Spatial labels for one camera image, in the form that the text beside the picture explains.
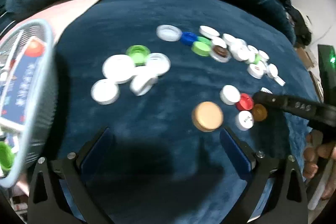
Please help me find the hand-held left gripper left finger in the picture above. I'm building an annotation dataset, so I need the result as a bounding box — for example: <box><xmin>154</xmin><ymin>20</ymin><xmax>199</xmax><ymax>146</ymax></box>
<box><xmin>27</xmin><ymin>127</ymin><xmax>116</xmax><ymax>224</ymax></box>

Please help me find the white cap with red print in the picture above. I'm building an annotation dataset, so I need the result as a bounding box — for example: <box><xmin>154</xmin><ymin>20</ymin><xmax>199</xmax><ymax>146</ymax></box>
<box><xmin>247</xmin><ymin>63</ymin><xmax>266</xmax><ymax>79</ymax></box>

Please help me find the clear white lid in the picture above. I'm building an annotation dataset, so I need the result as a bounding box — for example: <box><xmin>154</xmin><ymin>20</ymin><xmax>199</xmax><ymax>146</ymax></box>
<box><xmin>156</xmin><ymin>25</ymin><xmax>183</xmax><ymax>42</ymax></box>

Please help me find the tan bottle cap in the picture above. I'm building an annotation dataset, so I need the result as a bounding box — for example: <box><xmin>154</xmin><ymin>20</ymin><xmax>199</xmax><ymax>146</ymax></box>
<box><xmin>192</xmin><ymin>101</ymin><xmax>224</xmax><ymax>132</ymax></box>

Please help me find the amber brown bottle cap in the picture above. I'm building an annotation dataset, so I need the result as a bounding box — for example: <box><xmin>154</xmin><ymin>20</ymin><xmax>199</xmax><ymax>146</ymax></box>
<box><xmin>251</xmin><ymin>104</ymin><xmax>268</xmax><ymax>122</ymax></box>

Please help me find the blue bottle cap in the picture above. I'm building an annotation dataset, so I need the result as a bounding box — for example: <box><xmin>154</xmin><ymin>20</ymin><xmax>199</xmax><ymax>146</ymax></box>
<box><xmin>180</xmin><ymin>31</ymin><xmax>199</xmax><ymax>46</ymax></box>

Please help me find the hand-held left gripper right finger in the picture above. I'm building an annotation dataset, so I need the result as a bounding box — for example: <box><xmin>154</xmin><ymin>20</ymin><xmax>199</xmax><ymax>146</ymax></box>
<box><xmin>219</xmin><ymin>127</ymin><xmax>308</xmax><ymax>224</ymax></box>

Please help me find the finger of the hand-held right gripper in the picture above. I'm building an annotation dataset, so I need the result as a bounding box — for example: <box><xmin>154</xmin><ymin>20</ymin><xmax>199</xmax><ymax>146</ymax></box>
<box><xmin>253</xmin><ymin>91</ymin><xmax>326</xmax><ymax>123</ymax></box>

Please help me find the pink cloth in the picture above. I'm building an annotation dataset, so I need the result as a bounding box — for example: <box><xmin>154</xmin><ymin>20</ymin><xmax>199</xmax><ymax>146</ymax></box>
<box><xmin>0</xmin><ymin>0</ymin><xmax>105</xmax><ymax>62</ymax></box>

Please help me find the blue printed card box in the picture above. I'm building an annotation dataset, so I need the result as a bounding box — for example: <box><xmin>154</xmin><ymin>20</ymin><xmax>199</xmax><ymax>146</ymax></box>
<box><xmin>0</xmin><ymin>51</ymin><xmax>40</xmax><ymax>130</ymax></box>

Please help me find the cardboard box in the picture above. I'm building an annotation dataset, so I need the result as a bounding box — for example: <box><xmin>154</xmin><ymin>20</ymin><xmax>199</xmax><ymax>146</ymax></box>
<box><xmin>294</xmin><ymin>47</ymin><xmax>315</xmax><ymax>69</ymax></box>

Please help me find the white ringed bottle cap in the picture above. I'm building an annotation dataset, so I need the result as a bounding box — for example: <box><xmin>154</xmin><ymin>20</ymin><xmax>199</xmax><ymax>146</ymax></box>
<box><xmin>145</xmin><ymin>52</ymin><xmax>171</xmax><ymax>75</ymax></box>

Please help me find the red orange bottle cap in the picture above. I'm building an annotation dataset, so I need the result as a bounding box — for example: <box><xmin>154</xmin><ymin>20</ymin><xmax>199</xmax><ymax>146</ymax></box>
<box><xmin>25</xmin><ymin>40</ymin><xmax>45</xmax><ymax>58</ymax></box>

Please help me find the person's right hand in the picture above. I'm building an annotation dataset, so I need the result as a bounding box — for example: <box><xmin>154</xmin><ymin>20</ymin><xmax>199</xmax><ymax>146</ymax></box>
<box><xmin>302</xmin><ymin>132</ymin><xmax>336</xmax><ymax>180</ymax></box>

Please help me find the dark brown bottle cap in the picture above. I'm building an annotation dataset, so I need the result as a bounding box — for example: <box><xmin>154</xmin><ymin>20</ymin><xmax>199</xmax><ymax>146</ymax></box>
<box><xmin>213</xmin><ymin>45</ymin><xmax>229</xmax><ymax>58</ymax></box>

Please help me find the bright green bottle cap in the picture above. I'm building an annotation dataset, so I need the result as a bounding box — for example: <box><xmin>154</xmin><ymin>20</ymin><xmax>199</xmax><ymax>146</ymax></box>
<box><xmin>125</xmin><ymin>45</ymin><xmax>151</xmax><ymax>66</ymax></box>

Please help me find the clear plastic lid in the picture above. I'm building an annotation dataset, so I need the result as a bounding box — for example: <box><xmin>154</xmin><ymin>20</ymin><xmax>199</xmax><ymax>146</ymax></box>
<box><xmin>209</xmin><ymin>44</ymin><xmax>232</xmax><ymax>63</ymax></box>

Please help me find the light blue plastic basket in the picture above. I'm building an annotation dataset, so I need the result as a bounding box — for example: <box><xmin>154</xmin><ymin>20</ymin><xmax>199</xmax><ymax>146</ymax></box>
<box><xmin>0</xmin><ymin>19</ymin><xmax>59</xmax><ymax>188</ymax></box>

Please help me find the blue plush blanket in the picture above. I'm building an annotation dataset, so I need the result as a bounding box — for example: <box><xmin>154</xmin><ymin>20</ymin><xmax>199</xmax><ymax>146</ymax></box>
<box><xmin>45</xmin><ymin>0</ymin><xmax>324</xmax><ymax>224</ymax></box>

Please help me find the pile of white bottle caps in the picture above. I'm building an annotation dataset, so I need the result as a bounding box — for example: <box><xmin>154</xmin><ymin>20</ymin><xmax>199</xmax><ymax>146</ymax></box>
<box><xmin>199</xmin><ymin>25</ymin><xmax>286</xmax><ymax>86</ymax></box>

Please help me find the white cap with dark print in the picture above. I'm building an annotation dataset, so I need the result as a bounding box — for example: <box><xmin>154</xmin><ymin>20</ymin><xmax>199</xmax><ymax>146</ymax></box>
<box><xmin>234</xmin><ymin>110</ymin><xmax>255</xmax><ymax>131</ymax></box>

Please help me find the large white jar lid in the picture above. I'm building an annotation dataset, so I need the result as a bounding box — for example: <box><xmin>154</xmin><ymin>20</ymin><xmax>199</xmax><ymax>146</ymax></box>
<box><xmin>102</xmin><ymin>54</ymin><xmax>136</xmax><ymax>84</ymax></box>

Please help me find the lime green bottle cap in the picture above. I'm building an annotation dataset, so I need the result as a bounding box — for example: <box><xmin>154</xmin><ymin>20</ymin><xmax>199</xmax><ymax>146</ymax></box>
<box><xmin>0</xmin><ymin>142</ymin><xmax>14</xmax><ymax>177</ymax></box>

